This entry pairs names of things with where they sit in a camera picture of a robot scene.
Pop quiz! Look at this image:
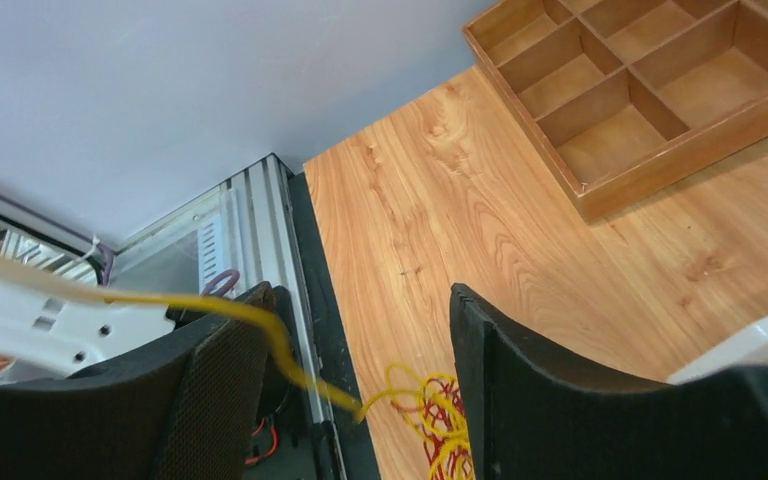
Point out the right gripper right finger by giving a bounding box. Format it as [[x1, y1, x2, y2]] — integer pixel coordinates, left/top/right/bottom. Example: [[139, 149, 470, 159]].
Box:
[[450, 283, 768, 479]]

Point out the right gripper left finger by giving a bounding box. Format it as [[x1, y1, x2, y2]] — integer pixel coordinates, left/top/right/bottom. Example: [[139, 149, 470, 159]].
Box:
[[0, 314, 269, 479]]

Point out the red cable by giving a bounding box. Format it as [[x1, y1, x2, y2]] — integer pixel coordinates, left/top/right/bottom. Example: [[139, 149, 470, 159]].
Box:
[[417, 376, 471, 480]]

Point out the yellow cable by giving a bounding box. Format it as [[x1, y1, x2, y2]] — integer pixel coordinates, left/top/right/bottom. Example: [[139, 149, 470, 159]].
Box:
[[0, 245, 475, 480]]

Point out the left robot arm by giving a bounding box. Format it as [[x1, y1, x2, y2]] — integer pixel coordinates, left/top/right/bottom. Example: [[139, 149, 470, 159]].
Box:
[[0, 280, 175, 376]]

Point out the white plastic bin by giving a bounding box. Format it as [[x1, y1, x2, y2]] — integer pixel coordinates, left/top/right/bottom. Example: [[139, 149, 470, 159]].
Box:
[[667, 316, 768, 385]]

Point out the wooden compartment tray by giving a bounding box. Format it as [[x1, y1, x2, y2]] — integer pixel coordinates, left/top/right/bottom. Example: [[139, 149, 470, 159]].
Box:
[[463, 0, 768, 222]]

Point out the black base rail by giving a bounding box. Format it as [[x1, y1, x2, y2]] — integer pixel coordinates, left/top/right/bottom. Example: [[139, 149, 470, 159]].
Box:
[[244, 173, 382, 480]]

